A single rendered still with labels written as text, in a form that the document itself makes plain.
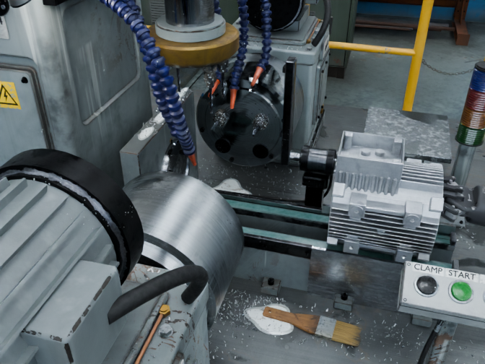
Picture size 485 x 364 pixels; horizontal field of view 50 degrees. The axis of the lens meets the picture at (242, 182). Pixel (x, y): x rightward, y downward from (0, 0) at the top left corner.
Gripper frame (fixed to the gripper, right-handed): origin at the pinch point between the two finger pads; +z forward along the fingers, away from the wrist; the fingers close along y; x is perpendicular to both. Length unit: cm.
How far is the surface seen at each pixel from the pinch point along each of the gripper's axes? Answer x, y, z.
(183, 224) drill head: -3.8, 33.0, 30.2
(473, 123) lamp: -4.0, -27.1, -17.4
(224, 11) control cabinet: 76, -306, 122
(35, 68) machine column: -15, 17, 64
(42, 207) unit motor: -23, 57, 36
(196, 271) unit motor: -16, 52, 22
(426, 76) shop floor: 102, -334, -44
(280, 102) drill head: -0.5, -21.0, 26.5
